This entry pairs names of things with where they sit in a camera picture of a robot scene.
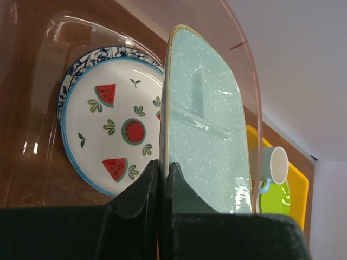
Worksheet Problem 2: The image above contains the blue floral pattern plate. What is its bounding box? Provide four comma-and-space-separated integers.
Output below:
56, 46, 164, 124

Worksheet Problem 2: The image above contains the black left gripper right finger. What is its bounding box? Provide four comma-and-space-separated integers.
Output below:
165, 162, 312, 259

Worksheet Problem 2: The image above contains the mint green divided dish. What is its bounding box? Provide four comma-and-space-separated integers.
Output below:
159, 25, 252, 213

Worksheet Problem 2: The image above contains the transparent pink plastic bin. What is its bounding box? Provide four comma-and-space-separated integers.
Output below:
1, 1, 262, 208

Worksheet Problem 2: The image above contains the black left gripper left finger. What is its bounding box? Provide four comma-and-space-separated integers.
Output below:
1, 160, 158, 259

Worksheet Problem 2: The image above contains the lime green small plate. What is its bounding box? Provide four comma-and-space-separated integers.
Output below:
257, 180, 291, 216

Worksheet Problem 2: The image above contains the yellow plastic tray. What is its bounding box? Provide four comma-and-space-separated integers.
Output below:
246, 124, 310, 231

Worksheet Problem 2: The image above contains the light blue ceramic mug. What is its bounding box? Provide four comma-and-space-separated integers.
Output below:
259, 147, 289, 194

